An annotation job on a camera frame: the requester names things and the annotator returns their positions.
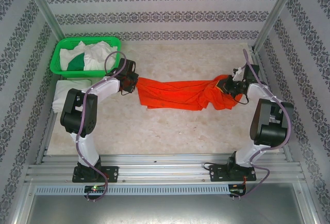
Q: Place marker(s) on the green plastic basket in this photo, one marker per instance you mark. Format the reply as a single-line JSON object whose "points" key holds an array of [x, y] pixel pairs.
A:
{"points": [[77, 74]]}

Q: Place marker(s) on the orange t-shirt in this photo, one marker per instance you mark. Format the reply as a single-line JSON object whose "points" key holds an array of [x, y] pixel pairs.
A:
{"points": [[180, 92]]}

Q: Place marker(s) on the aluminium side rail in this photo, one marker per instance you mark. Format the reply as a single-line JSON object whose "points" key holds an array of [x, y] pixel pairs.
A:
{"points": [[263, 74]]}

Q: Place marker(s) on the flat white t-shirt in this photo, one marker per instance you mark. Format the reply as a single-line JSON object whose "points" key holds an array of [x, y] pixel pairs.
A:
{"points": [[67, 56]]}

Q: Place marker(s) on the left controller board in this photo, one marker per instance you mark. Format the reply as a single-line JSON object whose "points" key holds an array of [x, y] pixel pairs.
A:
{"points": [[95, 188]]}

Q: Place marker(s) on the grey metal bottom panel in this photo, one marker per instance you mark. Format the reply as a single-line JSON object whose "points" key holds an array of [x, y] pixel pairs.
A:
{"points": [[165, 208]]}

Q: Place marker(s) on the aluminium corner post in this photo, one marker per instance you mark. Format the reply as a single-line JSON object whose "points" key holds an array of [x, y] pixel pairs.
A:
{"points": [[276, 10], [43, 7]]}

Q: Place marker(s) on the left aluminium corner post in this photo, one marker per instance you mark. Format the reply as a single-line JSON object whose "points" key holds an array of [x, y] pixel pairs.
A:
{"points": [[43, 7]]}

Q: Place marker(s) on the controller board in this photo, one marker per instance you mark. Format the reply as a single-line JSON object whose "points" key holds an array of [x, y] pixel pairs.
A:
{"points": [[237, 188], [95, 188]]}

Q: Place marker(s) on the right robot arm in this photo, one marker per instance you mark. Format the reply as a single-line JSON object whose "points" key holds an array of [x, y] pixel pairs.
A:
{"points": [[268, 131]]}

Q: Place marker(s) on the aluminium mounting rail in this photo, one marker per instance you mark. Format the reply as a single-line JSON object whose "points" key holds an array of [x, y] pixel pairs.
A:
{"points": [[165, 167]]}

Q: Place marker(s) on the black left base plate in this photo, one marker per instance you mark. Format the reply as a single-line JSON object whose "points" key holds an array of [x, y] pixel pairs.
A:
{"points": [[111, 173]]}

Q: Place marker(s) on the green t-shirt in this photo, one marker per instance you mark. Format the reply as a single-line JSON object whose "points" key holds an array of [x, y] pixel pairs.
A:
{"points": [[77, 63]]}

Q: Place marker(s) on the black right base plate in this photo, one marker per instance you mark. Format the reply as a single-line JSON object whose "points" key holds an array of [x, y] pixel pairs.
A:
{"points": [[216, 173]]}

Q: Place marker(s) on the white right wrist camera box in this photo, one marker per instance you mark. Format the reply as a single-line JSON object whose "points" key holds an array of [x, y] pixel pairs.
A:
{"points": [[238, 74]]}

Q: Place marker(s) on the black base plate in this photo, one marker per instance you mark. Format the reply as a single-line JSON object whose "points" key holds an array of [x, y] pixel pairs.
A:
{"points": [[216, 173], [111, 173]]}

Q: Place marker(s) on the right aluminium corner post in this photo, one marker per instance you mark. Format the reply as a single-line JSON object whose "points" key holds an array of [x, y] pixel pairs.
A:
{"points": [[276, 10]]}

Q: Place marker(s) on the folded white t-shirt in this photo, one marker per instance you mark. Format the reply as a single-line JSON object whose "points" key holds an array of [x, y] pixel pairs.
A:
{"points": [[60, 92]]}

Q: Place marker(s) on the right controller board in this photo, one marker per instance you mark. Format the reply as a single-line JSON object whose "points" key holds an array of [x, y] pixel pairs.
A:
{"points": [[237, 188]]}

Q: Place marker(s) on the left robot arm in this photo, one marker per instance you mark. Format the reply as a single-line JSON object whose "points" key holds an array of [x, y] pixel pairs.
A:
{"points": [[85, 146]]}

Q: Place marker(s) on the crumpled white t-shirt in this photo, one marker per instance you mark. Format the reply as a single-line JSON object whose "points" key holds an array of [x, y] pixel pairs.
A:
{"points": [[98, 54]]}

